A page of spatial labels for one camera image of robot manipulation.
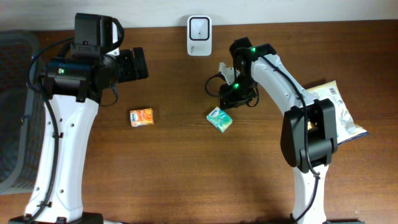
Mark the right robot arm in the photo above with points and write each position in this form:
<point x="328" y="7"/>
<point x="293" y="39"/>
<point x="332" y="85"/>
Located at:
<point x="309" y="136"/>

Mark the dark grey plastic basket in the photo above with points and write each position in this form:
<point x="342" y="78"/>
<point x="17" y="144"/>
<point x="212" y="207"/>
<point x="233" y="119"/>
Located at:
<point x="22" y="114"/>

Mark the green tea drink carton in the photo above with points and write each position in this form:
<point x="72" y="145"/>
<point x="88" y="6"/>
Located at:
<point x="311" y="125"/>

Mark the orange tissue pack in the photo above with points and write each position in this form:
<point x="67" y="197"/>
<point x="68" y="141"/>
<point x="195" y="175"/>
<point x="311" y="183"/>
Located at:
<point x="141" y="117"/>

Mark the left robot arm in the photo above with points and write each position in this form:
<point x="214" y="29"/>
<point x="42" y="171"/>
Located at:
<point x="71" y="85"/>

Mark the yellow snack bag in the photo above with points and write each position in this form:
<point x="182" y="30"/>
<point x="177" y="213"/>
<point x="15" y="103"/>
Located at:
<point x="346" y="129"/>

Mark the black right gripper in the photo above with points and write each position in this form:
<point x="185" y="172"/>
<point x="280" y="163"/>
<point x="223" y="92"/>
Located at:
<point x="231" y="101"/>

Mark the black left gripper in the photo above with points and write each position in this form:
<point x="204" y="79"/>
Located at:
<point x="130" y="71"/>

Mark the teal tissue pack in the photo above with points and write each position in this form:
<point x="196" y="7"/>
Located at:
<point x="219" y="119"/>

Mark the white barcode scanner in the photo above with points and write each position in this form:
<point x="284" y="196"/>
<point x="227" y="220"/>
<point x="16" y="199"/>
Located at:
<point x="199" y="36"/>

